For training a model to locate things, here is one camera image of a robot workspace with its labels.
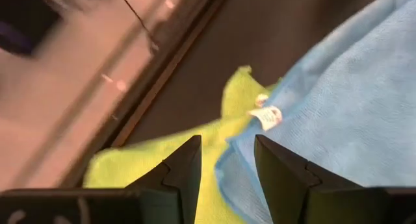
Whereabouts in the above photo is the thin black cable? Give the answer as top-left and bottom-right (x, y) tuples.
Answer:
(116, 0), (161, 53)

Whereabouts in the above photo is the light blue microfiber towel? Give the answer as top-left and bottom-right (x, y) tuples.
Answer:
(214, 0), (416, 224)

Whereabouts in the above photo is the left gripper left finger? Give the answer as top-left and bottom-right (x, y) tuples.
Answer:
(0, 135), (202, 224)

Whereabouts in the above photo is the green microfiber towel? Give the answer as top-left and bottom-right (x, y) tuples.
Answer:
(83, 65), (283, 224)

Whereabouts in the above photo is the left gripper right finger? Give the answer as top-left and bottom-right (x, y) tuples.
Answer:
(254, 134), (416, 224)

